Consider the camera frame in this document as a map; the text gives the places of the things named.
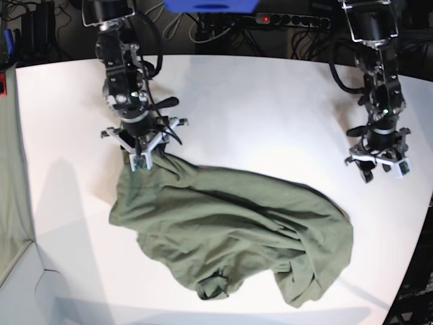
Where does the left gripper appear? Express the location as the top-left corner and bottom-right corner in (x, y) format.
(344, 128), (411, 183)

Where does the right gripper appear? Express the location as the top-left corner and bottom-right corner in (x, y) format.
(101, 115), (188, 155)

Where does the olive green t-shirt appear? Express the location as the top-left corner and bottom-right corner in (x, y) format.
(109, 154), (354, 308)

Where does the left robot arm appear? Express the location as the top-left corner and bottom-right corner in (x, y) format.
(340, 1), (411, 183)

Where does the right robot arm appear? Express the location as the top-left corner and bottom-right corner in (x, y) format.
(82, 1), (187, 169)

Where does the blue box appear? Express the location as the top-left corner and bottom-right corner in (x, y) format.
(164, 0), (259, 14)

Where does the red black clamp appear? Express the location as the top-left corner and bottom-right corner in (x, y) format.
(0, 72), (7, 98)

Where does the black case on floor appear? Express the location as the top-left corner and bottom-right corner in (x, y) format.
(21, 1), (55, 56)

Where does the grey curtain cloth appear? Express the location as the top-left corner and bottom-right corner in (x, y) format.
(1, 67), (35, 282)

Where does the black power strip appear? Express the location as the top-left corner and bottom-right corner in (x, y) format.
(254, 13), (331, 30)

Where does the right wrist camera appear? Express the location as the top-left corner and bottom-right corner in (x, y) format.
(129, 154), (148, 172)

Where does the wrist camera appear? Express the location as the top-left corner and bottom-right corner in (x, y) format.
(129, 154), (148, 172)
(392, 157), (411, 179)

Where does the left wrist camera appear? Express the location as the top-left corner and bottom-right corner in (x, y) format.
(392, 157), (411, 179)

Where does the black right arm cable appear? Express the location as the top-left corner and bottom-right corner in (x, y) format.
(135, 6), (163, 81)

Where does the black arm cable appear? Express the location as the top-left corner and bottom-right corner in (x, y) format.
(135, 6), (163, 81)
(329, 62), (368, 98)

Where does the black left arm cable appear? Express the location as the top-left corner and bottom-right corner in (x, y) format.
(329, 62), (368, 98)

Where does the white looped cable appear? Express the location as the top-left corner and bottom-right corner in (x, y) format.
(162, 13), (185, 40)

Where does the blue handled tool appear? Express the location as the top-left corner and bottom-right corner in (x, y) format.
(3, 28), (16, 56)

